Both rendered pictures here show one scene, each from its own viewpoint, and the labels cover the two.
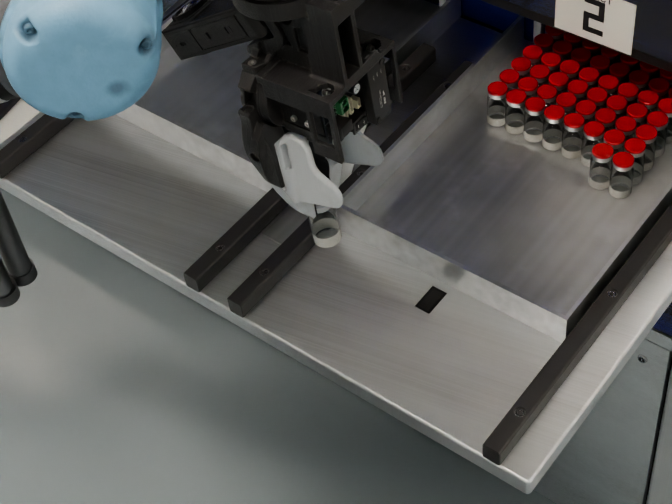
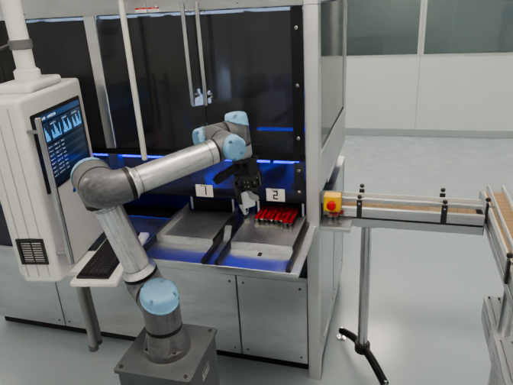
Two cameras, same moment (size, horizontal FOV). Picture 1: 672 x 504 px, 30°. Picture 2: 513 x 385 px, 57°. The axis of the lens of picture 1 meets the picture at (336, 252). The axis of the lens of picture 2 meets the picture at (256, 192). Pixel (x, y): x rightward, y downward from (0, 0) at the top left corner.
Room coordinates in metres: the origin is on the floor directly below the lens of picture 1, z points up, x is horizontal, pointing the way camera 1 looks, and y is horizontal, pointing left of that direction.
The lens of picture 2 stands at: (-0.77, 0.66, 1.84)
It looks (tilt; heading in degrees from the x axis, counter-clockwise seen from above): 22 degrees down; 334
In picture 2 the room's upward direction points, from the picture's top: 3 degrees counter-clockwise
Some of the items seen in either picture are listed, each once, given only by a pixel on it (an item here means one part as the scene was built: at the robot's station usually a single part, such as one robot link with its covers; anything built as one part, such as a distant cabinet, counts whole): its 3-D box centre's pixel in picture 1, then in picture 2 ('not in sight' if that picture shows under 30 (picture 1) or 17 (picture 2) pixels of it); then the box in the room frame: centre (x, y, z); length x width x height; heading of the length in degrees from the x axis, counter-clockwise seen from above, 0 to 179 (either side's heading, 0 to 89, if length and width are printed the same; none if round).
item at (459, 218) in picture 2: not in sight; (400, 208); (0.69, -0.78, 0.92); 0.69 x 0.16 x 0.16; 46
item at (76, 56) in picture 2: not in sight; (50, 85); (1.69, 0.49, 1.51); 0.49 x 0.01 x 0.59; 46
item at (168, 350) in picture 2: not in sight; (166, 335); (0.50, 0.39, 0.84); 0.15 x 0.15 x 0.10
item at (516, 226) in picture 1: (540, 162); (271, 228); (0.88, -0.22, 0.90); 0.34 x 0.26 x 0.04; 136
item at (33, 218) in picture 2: not in sight; (50, 172); (1.35, 0.59, 1.19); 0.50 x 0.19 x 0.78; 147
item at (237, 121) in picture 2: not in sight; (237, 129); (0.65, 0.02, 1.43); 0.09 x 0.08 x 0.11; 93
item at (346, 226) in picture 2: not in sight; (337, 222); (0.81, -0.52, 0.87); 0.14 x 0.13 x 0.02; 136
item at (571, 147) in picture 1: (563, 132); (273, 222); (0.91, -0.24, 0.90); 0.18 x 0.02 x 0.05; 46
